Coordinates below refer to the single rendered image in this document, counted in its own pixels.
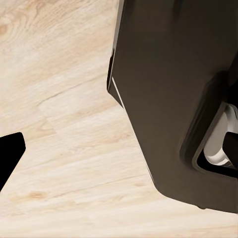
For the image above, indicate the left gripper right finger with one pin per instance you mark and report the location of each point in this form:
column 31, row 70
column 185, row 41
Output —
column 230, row 148

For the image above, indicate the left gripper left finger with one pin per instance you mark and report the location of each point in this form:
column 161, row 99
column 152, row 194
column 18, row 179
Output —
column 12, row 148

